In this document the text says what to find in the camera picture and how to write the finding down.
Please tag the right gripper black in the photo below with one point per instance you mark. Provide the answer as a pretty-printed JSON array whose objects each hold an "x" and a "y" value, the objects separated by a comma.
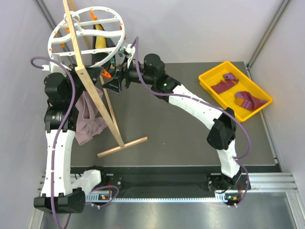
[{"x": 115, "y": 84}]

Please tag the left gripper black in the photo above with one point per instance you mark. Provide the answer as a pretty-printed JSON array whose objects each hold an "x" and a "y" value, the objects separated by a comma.
[{"x": 93, "y": 73}]

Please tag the pink sock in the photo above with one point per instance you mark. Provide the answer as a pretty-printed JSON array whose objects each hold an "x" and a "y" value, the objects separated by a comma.
[{"x": 88, "y": 123}]

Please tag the white round clip hanger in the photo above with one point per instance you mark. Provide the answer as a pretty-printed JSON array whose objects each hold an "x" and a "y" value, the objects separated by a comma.
[{"x": 72, "y": 37}]

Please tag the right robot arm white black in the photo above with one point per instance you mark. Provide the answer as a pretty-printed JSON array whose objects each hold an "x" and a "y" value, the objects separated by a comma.
[{"x": 220, "y": 123}]

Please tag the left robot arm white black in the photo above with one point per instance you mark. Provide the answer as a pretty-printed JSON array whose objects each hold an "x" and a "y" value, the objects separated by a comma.
[{"x": 68, "y": 197}]

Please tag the black yellow sock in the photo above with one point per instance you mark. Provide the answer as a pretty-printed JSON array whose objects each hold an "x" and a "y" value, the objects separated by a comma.
[{"x": 101, "y": 43}]

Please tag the maroon sock flat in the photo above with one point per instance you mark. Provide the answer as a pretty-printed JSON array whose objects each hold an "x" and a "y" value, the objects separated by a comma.
[{"x": 223, "y": 86}]

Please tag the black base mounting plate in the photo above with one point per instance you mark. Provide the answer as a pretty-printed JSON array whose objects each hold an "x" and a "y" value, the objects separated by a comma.
[{"x": 203, "y": 176}]

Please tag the purple sock piece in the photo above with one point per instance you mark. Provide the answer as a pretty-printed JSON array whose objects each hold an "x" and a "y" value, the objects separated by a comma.
[{"x": 231, "y": 77}]

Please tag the yellow plastic tray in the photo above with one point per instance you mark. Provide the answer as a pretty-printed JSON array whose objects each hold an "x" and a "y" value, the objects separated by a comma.
[{"x": 227, "y": 98}]

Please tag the maroon orange striped sock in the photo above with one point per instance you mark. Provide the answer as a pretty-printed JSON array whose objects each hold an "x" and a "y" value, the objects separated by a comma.
[{"x": 247, "y": 101}]

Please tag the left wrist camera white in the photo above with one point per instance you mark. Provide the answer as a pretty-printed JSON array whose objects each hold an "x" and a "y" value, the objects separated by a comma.
[{"x": 55, "y": 68}]

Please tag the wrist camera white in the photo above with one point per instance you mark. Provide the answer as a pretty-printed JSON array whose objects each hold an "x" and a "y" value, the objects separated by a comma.
[
  {"x": 129, "y": 52},
  {"x": 55, "y": 68}
]

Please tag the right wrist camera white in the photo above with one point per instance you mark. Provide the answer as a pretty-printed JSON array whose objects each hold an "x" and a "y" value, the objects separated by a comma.
[{"x": 129, "y": 52}]

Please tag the grey slotted cable duct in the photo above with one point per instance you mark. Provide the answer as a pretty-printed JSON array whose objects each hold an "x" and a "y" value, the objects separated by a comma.
[{"x": 103, "y": 197}]

